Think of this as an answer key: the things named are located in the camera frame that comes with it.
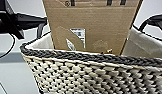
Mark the pale woven basket dark spots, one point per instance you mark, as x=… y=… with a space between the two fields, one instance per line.
x=90 y=76

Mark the large brown cardboard box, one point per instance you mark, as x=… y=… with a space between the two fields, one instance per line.
x=97 y=20

